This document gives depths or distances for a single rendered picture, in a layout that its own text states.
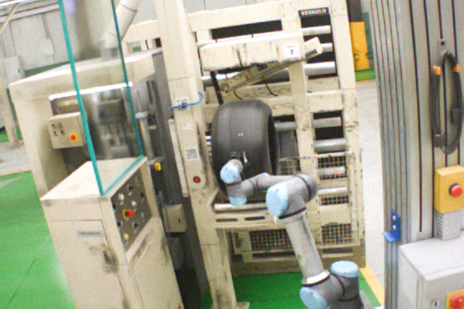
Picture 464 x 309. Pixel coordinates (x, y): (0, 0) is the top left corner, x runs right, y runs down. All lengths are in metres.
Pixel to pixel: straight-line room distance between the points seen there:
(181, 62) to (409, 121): 1.53
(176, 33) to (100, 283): 1.39
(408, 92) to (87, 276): 1.81
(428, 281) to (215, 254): 1.84
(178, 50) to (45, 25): 9.75
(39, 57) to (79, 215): 10.17
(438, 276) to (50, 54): 11.40
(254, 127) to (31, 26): 10.29
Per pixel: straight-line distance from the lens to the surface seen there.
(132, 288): 2.42
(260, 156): 2.43
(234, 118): 2.50
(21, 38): 12.45
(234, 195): 2.12
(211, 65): 2.82
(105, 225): 2.27
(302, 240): 1.81
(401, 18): 1.32
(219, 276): 3.05
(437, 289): 1.40
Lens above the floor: 2.01
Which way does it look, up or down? 16 degrees down
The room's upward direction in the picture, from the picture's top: 9 degrees counter-clockwise
